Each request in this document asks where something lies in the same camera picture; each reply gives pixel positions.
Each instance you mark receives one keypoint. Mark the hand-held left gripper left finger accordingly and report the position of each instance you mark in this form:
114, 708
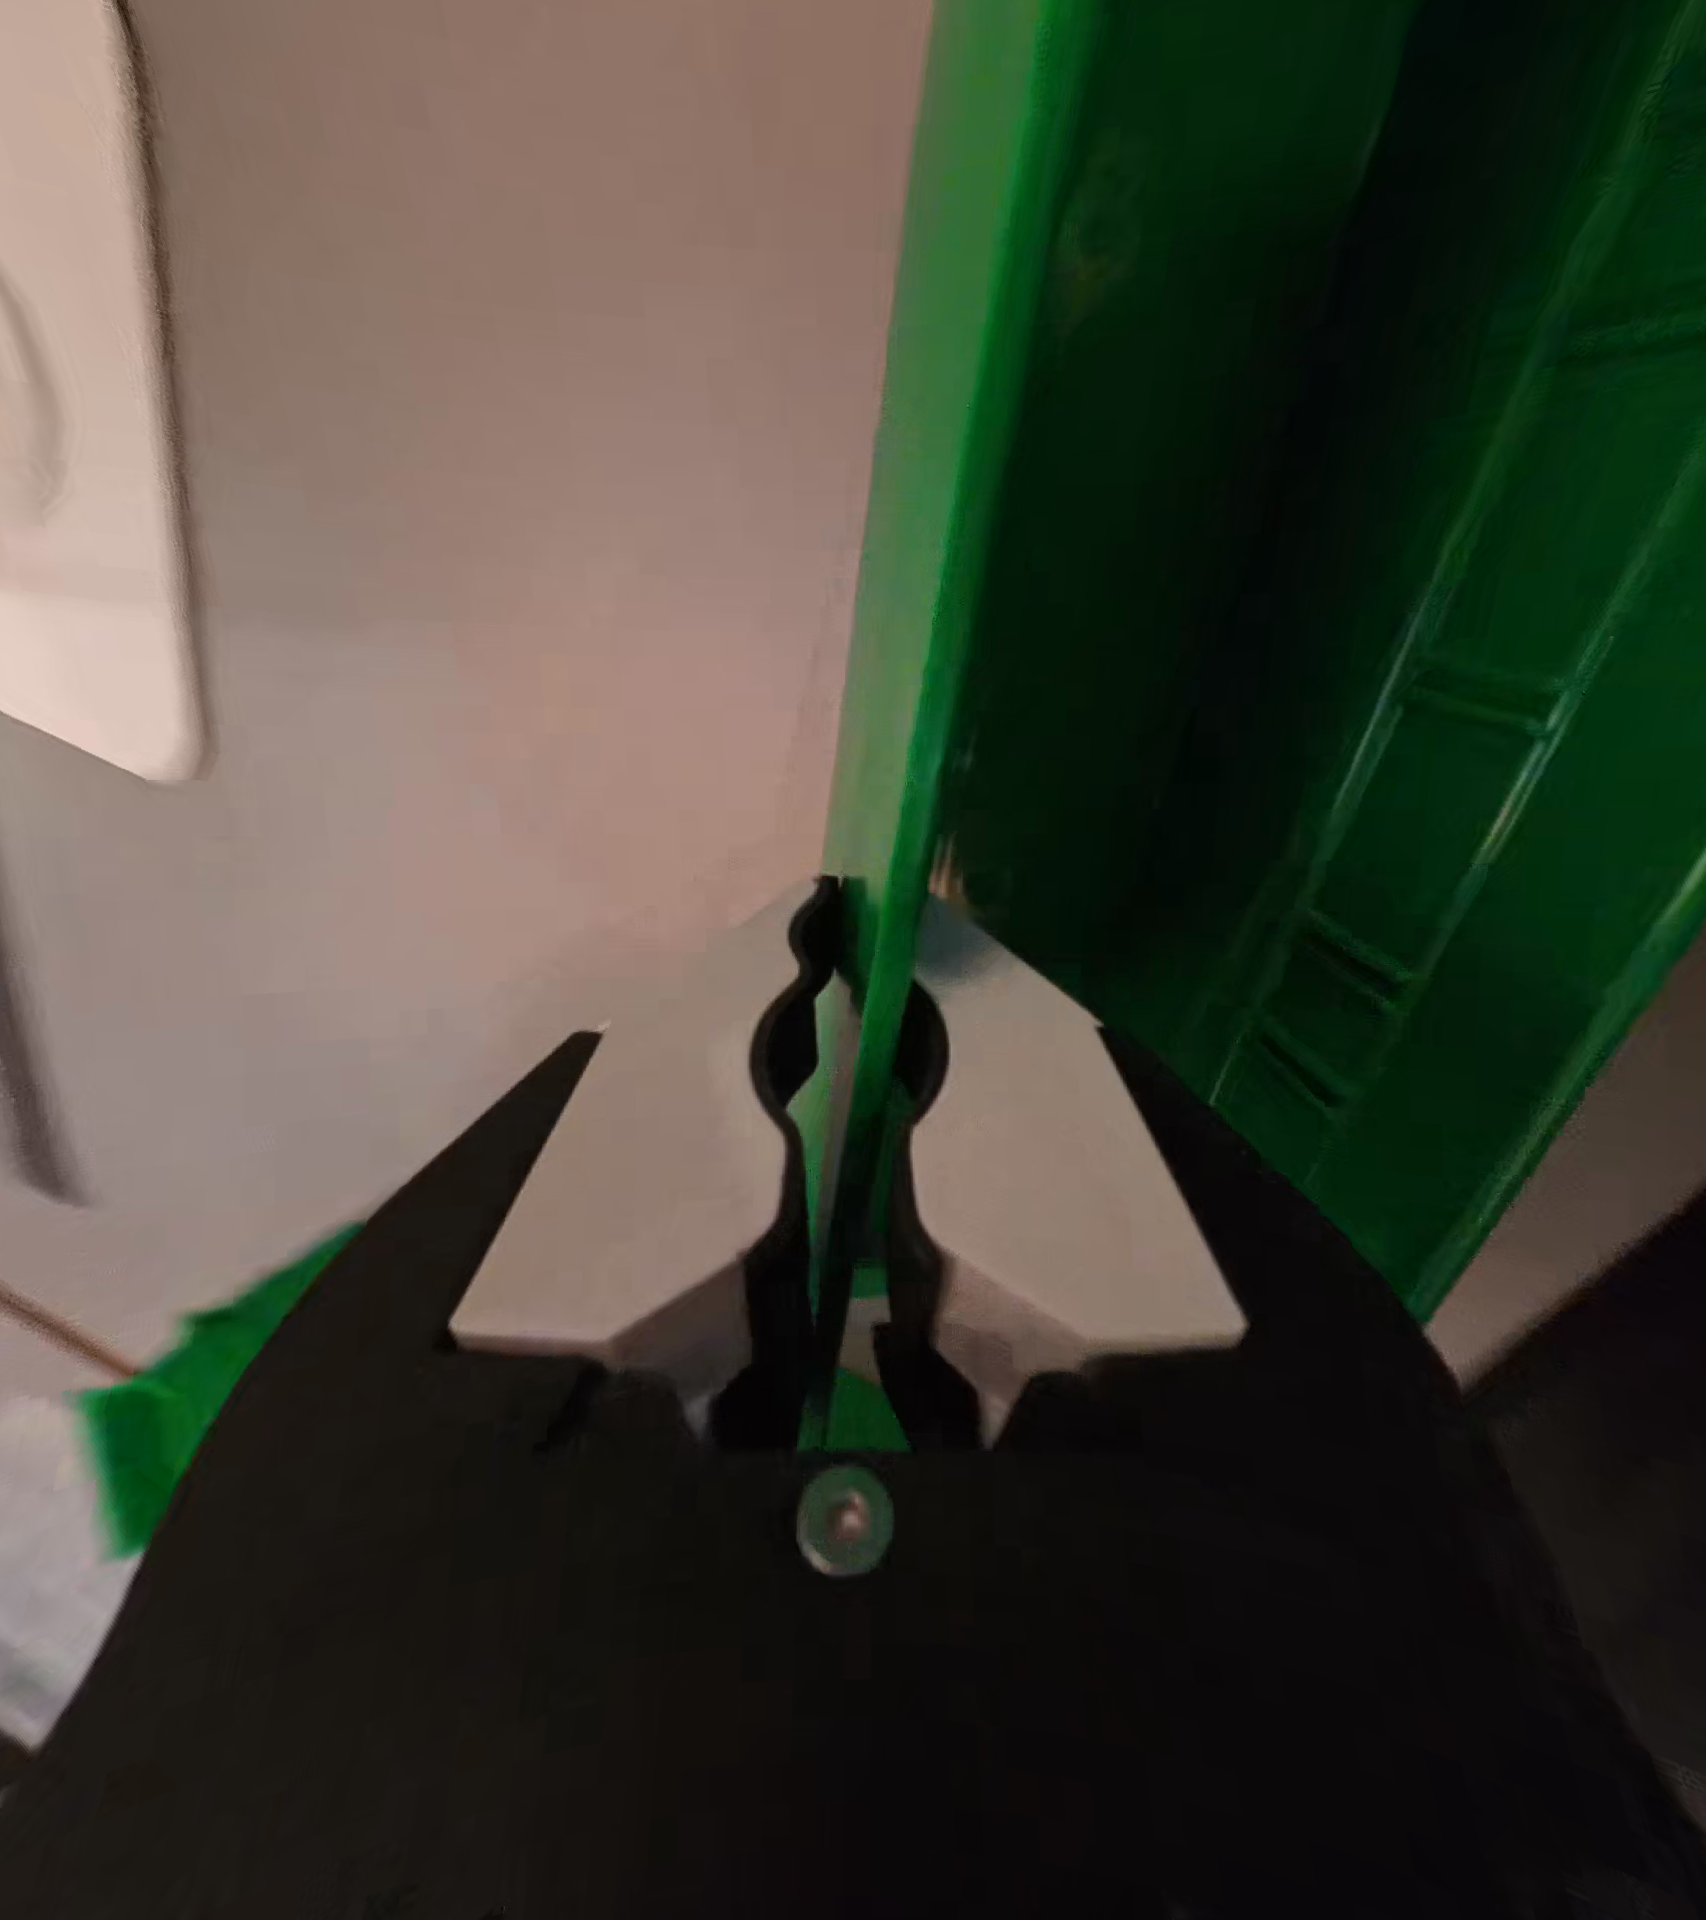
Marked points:
629, 1201

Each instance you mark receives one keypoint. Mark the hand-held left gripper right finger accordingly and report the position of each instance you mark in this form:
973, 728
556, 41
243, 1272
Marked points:
1078, 1201

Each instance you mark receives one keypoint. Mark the green plastic bin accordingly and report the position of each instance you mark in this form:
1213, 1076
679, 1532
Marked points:
162, 1425
1168, 450

